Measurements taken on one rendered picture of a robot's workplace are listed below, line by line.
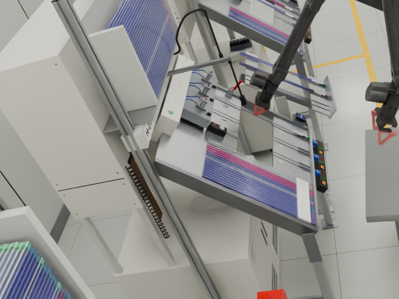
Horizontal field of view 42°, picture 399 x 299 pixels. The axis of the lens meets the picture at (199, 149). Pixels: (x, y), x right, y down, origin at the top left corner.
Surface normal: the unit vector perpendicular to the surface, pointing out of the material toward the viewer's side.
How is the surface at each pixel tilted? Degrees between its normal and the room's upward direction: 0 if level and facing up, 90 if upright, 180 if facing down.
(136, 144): 90
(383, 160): 0
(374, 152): 0
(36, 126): 90
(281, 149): 45
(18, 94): 90
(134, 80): 90
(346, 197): 0
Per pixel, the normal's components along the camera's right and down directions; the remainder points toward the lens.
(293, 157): 0.43, -0.67
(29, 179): 0.94, -0.19
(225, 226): -0.33, -0.76
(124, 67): -0.11, 0.62
